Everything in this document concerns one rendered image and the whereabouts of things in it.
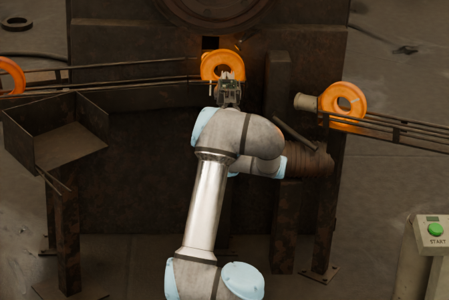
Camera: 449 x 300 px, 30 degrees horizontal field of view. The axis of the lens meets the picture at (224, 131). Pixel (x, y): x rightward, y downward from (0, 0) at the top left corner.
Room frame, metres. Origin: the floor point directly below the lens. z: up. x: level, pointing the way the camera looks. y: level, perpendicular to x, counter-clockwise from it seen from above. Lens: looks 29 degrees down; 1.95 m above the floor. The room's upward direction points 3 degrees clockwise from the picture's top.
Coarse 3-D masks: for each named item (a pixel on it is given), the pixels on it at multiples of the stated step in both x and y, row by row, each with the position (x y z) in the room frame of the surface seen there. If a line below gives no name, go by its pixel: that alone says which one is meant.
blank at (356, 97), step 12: (336, 84) 2.50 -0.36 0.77; (348, 84) 2.50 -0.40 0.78; (324, 96) 2.52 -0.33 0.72; (336, 96) 2.50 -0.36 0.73; (348, 96) 2.48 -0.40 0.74; (360, 96) 2.46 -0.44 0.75; (324, 108) 2.52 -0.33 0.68; (336, 108) 2.51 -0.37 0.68; (360, 108) 2.46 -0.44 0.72; (348, 120) 2.47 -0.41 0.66
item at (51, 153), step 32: (64, 96) 2.42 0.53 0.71; (32, 128) 2.34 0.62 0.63; (64, 128) 2.40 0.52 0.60; (96, 128) 2.35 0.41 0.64; (32, 160) 2.14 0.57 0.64; (64, 160) 2.21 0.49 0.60; (64, 192) 2.27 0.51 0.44; (64, 224) 2.26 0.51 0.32; (64, 256) 2.26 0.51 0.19; (32, 288) 2.31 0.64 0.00; (64, 288) 2.27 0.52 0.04; (96, 288) 2.32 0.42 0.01
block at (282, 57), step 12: (276, 60) 2.62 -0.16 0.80; (288, 60) 2.62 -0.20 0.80; (276, 72) 2.61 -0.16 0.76; (288, 72) 2.61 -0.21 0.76; (264, 84) 2.68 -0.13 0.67; (276, 84) 2.61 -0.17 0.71; (288, 84) 2.62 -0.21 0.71; (264, 96) 2.65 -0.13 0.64; (276, 96) 2.61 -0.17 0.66; (288, 96) 2.62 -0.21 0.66; (264, 108) 2.63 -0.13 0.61; (276, 108) 2.61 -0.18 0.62
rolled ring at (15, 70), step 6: (0, 60) 2.55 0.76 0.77; (6, 60) 2.56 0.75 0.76; (12, 60) 2.58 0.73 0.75; (0, 66) 2.55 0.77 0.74; (6, 66) 2.55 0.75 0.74; (12, 66) 2.55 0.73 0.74; (18, 66) 2.58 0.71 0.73; (12, 72) 2.55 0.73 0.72; (18, 72) 2.55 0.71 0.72; (18, 78) 2.55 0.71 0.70; (24, 78) 2.57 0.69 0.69; (18, 84) 2.55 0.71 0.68; (24, 84) 2.56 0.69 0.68; (18, 90) 2.55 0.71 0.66
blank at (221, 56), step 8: (208, 56) 2.62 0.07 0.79; (216, 56) 2.62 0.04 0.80; (224, 56) 2.62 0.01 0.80; (232, 56) 2.62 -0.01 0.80; (208, 64) 2.62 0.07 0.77; (216, 64) 2.62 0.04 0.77; (232, 64) 2.62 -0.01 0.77; (240, 64) 2.63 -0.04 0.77; (200, 72) 2.62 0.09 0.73; (208, 72) 2.62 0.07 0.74; (240, 72) 2.63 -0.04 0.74; (240, 80) 2.63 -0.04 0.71
